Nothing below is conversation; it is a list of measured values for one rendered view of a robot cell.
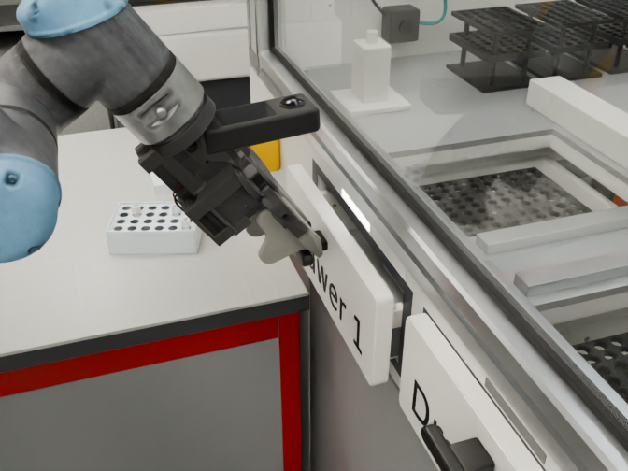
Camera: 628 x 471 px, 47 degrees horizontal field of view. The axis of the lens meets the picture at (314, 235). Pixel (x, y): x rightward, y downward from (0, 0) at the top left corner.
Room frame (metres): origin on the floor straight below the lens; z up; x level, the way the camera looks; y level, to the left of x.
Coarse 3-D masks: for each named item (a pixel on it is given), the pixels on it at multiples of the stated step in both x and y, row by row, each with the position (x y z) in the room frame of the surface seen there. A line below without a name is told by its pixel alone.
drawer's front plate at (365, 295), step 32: (288, 192) 0.79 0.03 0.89; (320, 192) 0.72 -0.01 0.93; (320, 224) 0.67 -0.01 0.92; (352, 256) 0.59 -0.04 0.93; (320, 288) 0.67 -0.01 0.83; (352, 288) 0.57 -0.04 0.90; (384, 288) 0.54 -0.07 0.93; (352, 320) 0.57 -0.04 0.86; (384, 320) 0.52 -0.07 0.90; (352, 352) 0.57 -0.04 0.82; (384, 352) 0.52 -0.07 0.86
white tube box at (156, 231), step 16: (128, 208) 0.92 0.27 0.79; (144, 208) 0.91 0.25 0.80; (160, 208) 0.91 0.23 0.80; (112, 224) 0.87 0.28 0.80; (128, 224) 0.87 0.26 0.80; (144, 224) 0.87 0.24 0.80; (160, 224) 0.87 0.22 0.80; (176, 224) 0.87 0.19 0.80; (192, 224) 0.87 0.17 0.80; (112, 240) 0.84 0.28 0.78; (128, 240) 0.84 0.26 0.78; (144, 240) 0.84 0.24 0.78; (160, 240) 0.85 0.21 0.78; (176, 240) 0.85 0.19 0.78; (192, 240) 0.85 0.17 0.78
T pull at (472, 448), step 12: (432, 432) 0.38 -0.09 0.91; (432, 444) 0.37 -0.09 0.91; (444, 444) 0.37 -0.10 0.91; (456, 444) 0.37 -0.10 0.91; (468, 444) 0.37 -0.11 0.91; (480, 444) 0.37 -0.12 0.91; (444, 456) 0.35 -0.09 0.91; (456, 456) 0.36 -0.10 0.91; (468, 456) 0.35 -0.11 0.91; (480, 456) 0.35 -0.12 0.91; (444, 468) 0.35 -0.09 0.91; (456, 468) 0.34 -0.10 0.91; (468, 468) 0.34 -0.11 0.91; (480, 468) 0.35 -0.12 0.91; (492, 468) 0.35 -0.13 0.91
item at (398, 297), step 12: (324, 192) 0.78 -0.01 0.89; (336, 204) 0.78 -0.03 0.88; (348, 216) 0.79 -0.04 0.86; (348, 228) 0.79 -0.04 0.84; (360, 240) 0.76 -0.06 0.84; (372, 252) 0.73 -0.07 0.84; (372, 264) 0.71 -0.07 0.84; (384, 276) 0.68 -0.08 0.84; (396, 288) 0.66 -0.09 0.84; (396, 300) 0.64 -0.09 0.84; (396, 312) 0.55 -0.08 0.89; (396, 324) 0.55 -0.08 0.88; (396, 336) 0.54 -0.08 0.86; (396, 348) 0.54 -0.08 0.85
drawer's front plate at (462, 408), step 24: (408, 336) 0.49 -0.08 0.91; (432, 336) 0.47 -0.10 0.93; (408, 360) 0.49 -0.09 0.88; (432, 360) 0.45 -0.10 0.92; (456, 360) 0.44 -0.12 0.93; (408, 384) 0.48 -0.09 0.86; (432, 384) 0.44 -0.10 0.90; (456, 384) 0.41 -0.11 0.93; (408, 408) 0.48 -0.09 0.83; (432, 408) 0.44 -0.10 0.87; (456, 408) 0.41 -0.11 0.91; (480, 408) 0.38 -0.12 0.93; (456, 432) 0.40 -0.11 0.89; (480, 432) 0.37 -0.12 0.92; (504, 432) 0.36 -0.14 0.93; (432, 456) 0.43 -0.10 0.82; (504, 456) 0.34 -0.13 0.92; (528, 456) 0.34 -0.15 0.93
